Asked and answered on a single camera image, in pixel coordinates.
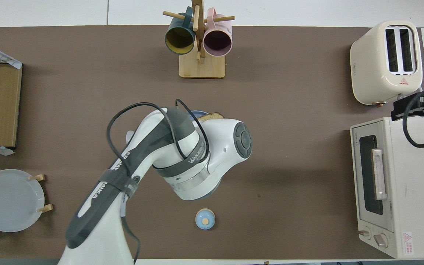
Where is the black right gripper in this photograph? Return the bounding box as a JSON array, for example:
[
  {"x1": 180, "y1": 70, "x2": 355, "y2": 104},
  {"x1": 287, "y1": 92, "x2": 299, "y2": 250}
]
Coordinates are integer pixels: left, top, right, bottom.
[{"x1": 392, "y1": 86, "x2": 424, "y2": 123}]

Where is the brown bread slice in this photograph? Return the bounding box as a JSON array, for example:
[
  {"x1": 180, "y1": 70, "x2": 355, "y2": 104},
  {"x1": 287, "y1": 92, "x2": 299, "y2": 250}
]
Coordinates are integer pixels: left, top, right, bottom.
[{"x1": 197, "y1": 112, "x2": 225, "y2": 123}]

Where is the wooden plate rack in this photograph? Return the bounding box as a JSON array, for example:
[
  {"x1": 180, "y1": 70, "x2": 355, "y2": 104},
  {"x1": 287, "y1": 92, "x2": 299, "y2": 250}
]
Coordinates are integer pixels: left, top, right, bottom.
[{"x1": 0, "y1": 174, "x2": 54, "y2": 232}]

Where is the grey-blue plate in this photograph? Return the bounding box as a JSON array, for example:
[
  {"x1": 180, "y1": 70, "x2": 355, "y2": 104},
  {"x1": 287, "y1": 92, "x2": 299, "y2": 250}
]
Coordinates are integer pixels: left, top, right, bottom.
[{"x1": 0, "y1": 169, "x2": 45, "y2": 233}]

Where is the cream two-slot toaster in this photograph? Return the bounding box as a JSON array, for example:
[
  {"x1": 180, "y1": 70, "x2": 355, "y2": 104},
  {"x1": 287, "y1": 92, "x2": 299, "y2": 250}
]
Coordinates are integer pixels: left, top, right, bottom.
[{"x1": 350, "y1": 20, "x2": 423, "y2": 107}]

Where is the white toaster oven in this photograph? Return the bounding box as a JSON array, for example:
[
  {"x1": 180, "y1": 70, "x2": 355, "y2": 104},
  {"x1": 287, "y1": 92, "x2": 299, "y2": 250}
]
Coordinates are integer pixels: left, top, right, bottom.
[{"x1": 350, "y1": 116, "x2": 424, "y2": 259}]

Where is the brown table mat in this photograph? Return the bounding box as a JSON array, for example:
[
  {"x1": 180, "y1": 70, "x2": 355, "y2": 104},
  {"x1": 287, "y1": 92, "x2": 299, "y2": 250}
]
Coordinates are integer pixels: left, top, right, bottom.
[{"x1": 0, "y1": 25, "x2": 424, "y2": 260}]

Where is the pink mug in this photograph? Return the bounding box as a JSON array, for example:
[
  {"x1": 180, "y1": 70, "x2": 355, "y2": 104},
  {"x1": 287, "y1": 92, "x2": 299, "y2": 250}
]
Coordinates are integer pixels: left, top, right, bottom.
[{"x1": 203, "y1": 7, "x2": 233, "y2": 57}]

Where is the wooden mug tree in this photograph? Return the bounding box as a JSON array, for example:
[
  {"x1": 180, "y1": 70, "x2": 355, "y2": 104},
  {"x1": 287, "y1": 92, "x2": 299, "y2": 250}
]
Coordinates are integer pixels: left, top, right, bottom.
[{"x1": 163, "y1": 0, "x2": 235, "y2": 79}]

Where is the dark green mug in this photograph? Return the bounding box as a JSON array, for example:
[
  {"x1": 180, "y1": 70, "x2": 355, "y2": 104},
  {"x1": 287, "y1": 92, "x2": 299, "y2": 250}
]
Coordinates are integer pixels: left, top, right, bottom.
[{"x1": 165, "y1": 6, "x2": 196, "y2": 55}]

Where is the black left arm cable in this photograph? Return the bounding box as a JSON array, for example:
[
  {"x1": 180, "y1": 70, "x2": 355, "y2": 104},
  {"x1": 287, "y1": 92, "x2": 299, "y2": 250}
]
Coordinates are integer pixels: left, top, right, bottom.
[{"x1": 106, "y1": 98, "x2": 210, "y2": 265}]

